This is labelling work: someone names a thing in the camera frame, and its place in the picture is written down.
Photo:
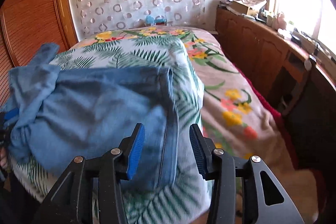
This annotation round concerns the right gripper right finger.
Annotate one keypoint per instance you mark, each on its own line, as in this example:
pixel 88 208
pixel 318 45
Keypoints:
pixel 204 150

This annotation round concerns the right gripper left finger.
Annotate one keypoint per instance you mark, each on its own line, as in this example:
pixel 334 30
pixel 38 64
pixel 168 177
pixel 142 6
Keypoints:
pixel 131 150

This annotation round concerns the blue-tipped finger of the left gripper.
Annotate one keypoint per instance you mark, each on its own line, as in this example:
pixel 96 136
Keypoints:
pixel 10 114

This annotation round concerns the blue denim jeans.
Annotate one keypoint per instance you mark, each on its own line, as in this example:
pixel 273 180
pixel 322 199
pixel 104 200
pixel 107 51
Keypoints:
pixel 85 112

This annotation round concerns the person's left hand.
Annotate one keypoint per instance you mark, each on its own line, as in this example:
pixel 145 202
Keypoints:
pixel 3 156

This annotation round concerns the floral pink blanket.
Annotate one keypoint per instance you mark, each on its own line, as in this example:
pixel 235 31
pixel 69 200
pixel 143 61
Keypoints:
pixel 209 90

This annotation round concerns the brown wooden wardrobe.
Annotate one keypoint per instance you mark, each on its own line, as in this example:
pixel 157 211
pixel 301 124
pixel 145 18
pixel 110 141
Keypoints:
pixel 26 25

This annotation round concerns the long wooden cabinet desk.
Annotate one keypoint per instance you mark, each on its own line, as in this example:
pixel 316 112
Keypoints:
pixel 257 51

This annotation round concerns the wooden chair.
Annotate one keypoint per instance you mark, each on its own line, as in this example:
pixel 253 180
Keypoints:
pixel 294 76

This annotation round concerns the blue item behind bed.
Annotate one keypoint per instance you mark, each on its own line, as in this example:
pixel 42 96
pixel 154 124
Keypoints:
pixel 151 21

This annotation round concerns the cardboard box on desk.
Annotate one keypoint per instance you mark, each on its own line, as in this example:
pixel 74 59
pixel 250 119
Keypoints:
pixel 243 9

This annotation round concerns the pink figurine on desk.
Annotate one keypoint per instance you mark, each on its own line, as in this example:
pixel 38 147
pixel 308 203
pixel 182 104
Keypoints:
pixel 279 22

